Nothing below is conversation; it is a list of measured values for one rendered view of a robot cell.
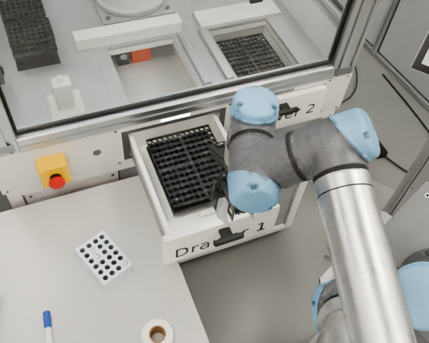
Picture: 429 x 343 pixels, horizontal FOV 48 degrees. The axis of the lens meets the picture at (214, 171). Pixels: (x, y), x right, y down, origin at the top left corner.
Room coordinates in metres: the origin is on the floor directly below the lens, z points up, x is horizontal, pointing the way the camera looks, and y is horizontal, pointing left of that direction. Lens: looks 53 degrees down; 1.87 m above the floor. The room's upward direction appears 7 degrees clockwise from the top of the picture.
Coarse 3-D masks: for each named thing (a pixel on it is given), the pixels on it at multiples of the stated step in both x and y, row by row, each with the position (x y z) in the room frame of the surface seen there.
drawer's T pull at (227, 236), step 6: (228, 228) 0.58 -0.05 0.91; (222, 234) 0.56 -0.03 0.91; (228, 234) 0.56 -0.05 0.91; (234, 234) 0.56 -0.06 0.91; (240, 234) 0.56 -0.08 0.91; (216, 240) 0.54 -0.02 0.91; (222, 240) 0.54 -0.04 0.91; (228, 240) 0.55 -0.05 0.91; (234, 240) 0.55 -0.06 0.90; (216, 246) 0.53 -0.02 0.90
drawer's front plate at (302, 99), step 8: (312, 88) 1.06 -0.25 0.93; (320, 88) 1.07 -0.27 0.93; (280, 96) 1.02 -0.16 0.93; (288, 96) 1.02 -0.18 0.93; (296, 96) 1.03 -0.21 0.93; (304, 96) 1.04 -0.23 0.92; (312, 96) 1.05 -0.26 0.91; (320, 96) 1.07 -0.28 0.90; (288, 104) 1.02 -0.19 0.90; (296, 104) 1.03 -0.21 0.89; (304, 104) 1.04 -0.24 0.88; (320, 104) 1.07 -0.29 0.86; (304, 112) 1.05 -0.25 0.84; (312, 112) 1.06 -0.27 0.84; (280, 120) 1.01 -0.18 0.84; (288, 120) 1.02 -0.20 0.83
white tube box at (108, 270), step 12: (96, 240) 0.57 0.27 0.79; (108, 240) 0.57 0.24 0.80; (84, 252) 0.53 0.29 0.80; (108, 252) 0.54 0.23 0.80; (120, 252) 0.54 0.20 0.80; (84, 264) 0.51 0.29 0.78; (96, 264) 0.50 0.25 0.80; (108, 264) 0.51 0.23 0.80; (120, 264) 0.51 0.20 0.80; (132, 264) 0.51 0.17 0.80; (96, 276) 0.47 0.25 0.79; (108, 276) 0.48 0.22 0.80; (120, 276) 0.49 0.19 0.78; (108, 288) 0.46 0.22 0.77
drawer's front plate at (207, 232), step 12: (228, 216) 0.60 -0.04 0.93; (240, 216) 0.60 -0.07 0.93; (264, 216) 0.63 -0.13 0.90; (276, 216) 0.64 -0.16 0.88; (192, 228) 0.56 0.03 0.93; (204, 228) 0.56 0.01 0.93; (216, 228) 0.57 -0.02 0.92; (240, 228) 0.60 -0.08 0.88; (252, 228) 0.61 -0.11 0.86; (168, 240) 0.52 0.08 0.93; (180, 240) 0.53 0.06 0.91; (192, 240) 0.54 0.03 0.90; (204, 240) 0.56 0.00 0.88; (168, 252) 0.52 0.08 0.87; (180, 252) 0.53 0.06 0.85; (192, 252) 0.54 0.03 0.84
